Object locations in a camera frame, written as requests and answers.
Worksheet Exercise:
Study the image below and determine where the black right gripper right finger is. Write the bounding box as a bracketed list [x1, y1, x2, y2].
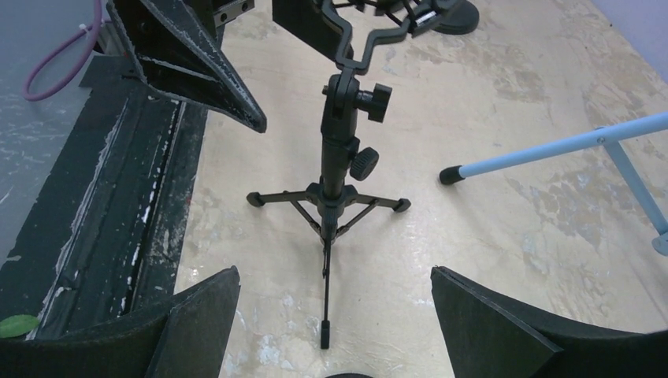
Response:
[431, 266, 667, 377]

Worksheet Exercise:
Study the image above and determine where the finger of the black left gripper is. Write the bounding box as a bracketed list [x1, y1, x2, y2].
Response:
[272, 0, 341, 61]
[106, 1, 267, 133]

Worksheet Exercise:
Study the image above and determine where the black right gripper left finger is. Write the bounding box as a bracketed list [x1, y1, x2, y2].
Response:
[1, 266, 240, 377]

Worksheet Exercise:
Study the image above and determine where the black shock mount tripod stand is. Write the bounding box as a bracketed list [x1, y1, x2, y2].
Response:
[246, 0, 466, 350]

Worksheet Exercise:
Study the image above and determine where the black round base mic stand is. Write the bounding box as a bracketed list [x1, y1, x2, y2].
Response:
[433, 1, 480, 35]

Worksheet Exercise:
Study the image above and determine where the green leaf sticker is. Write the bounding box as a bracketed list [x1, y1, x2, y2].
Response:
[0, 314, 39, 339]

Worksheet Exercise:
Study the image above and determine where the light blue music stand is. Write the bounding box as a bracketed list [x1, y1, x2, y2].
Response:
[439, 111, 668, 257]

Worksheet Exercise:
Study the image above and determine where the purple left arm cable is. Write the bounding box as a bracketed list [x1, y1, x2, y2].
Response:
[21, 0, 106, 102]

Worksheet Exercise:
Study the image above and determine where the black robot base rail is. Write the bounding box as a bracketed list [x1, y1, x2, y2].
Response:
[1, 56, 207, 339]

